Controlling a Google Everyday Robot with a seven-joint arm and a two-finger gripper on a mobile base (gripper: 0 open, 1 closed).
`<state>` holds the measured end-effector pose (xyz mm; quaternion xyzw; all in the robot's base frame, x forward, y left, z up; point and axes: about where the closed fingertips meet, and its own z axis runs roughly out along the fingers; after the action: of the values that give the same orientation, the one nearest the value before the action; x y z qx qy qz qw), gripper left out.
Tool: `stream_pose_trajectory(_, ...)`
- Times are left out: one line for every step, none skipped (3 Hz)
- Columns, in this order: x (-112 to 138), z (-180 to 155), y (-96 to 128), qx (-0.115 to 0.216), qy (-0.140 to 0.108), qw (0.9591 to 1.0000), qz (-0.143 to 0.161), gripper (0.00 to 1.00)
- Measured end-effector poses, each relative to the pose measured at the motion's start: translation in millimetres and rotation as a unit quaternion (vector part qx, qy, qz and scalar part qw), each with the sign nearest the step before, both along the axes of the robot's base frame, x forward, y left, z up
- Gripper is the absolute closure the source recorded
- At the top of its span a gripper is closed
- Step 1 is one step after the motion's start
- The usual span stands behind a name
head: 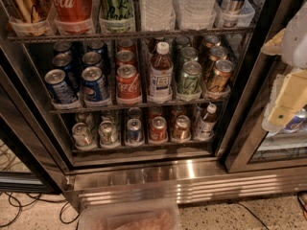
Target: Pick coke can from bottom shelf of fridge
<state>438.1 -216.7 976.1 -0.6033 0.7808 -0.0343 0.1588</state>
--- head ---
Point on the second row coke can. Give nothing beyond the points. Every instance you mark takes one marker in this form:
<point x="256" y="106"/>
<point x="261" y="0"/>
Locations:
<point x="124" y="57"/>

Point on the second row right Pepsi can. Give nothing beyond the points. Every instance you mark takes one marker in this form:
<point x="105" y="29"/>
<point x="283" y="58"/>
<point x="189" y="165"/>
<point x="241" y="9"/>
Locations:
<point x="92" y="59"/>

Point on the clear water bottle right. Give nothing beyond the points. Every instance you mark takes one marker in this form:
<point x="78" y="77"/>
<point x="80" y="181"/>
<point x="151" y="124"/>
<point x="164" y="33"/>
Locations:
<point x="195" y="14"/>

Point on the orange can bottom shelf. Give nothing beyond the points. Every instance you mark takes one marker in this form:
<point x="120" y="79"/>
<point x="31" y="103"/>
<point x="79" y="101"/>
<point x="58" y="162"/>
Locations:
<point x="181" y="129"/>

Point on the second row pepsi can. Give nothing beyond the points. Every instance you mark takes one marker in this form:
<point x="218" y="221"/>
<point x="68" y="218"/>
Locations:
<point x="67" y="64"/>
<point x="92" y="59"/>

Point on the blue can behind door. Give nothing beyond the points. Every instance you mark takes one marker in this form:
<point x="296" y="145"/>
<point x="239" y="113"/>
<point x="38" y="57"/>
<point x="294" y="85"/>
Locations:
<point x="297" y="120"/>

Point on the silver blue can top shelf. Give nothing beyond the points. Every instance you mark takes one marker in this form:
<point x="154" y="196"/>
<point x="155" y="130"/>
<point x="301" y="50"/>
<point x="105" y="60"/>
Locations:
<point x="233" y="13"/>

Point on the blue silver can bottom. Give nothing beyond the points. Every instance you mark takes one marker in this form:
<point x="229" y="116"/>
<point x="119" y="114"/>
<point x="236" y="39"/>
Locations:
<point x="134" y="130"/>

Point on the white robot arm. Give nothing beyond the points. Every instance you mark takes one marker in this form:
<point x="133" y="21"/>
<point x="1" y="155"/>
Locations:
<point x="294" y="43"/>

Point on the steel fridge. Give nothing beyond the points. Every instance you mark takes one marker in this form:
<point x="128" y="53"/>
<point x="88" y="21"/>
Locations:
<point x="39" y="130"/>

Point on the front right Pepsi can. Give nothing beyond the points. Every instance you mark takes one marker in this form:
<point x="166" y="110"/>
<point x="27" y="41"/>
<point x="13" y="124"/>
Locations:
<point x="95" y="85"/>

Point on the red coke can bottom shelf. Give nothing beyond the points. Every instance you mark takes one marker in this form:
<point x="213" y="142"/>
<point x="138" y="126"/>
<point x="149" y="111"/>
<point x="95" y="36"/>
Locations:
<point x="158" y="129"/>

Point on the clear plastic bin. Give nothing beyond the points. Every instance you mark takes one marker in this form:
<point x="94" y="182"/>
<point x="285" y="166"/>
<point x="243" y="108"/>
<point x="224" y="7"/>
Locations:
<point x="152" y="214"/>

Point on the second row green can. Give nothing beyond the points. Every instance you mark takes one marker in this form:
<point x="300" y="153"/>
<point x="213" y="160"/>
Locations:
<point x="188" y="54"/>

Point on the red coke can shelf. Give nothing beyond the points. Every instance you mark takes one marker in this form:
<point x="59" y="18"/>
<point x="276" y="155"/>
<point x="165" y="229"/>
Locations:
<point x="128" y="85"/>
<point x="158" y="129"/>
<point x="72" y="14"/>

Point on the green LaCroix can top shelf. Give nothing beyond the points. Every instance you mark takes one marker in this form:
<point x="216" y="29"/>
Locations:
<point x="116" y="15"/>

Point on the green can middle shelf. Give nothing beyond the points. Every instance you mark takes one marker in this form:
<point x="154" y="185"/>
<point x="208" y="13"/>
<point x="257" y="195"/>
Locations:
<point x="189" y="77"/>

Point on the silver can bottom far left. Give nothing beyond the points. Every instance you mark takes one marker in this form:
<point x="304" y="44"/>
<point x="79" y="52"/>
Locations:
<point x="82" y="135"/>

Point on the second row gold can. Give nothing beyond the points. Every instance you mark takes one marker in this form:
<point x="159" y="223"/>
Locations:
<point x="215" y="53"/>

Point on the clear water bottle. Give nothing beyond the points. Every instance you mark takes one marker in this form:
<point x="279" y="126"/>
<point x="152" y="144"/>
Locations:
<point x="195" y="14"/>
<point x="157" y="15"/>

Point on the brown tea bottle middle shelf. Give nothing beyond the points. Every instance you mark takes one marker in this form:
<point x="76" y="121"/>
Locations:
<point x="161" y="70"/>

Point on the gold can top shelf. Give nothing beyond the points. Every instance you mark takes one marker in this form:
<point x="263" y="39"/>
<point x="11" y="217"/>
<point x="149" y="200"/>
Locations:
<point x="28" y="17"/>

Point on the red coke can middle shelf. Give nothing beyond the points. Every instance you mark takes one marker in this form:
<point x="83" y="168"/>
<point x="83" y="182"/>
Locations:
<point x="128" y="85"/>

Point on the second row left Pepsi can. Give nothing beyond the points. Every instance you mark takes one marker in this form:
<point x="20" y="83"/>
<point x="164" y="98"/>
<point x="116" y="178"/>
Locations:
<point x="67" y="64"/>

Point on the gold can shelf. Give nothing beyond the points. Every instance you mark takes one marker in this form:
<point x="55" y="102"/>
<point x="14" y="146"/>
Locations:
<point x="28" y="17"/>
<point x="219" y="76"/>

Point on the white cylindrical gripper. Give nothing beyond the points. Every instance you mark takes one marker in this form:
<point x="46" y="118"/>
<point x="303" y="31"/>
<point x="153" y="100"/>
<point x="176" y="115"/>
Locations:
<point x="296" y="45"/>

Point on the small tea bottle bottom shelf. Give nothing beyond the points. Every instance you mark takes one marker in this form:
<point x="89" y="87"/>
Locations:
<point x="206" y="121"/>

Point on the gold can middle shelf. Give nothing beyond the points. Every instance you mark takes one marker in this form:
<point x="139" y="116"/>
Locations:
<point x="219" y="76"/>

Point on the glass fridge door right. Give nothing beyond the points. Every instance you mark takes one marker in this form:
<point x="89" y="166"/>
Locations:
<point x="246" y="145"/>

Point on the front left Pepsi can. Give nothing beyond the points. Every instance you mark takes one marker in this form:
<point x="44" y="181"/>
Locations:
<point x="58" y="87"/>

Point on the red coke can top shelf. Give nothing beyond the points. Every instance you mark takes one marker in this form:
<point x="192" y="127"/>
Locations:
<point x="72" y="14"/>

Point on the clear water bottle left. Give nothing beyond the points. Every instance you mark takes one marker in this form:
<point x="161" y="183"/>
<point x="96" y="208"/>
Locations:
<point x="157" y="15"/>

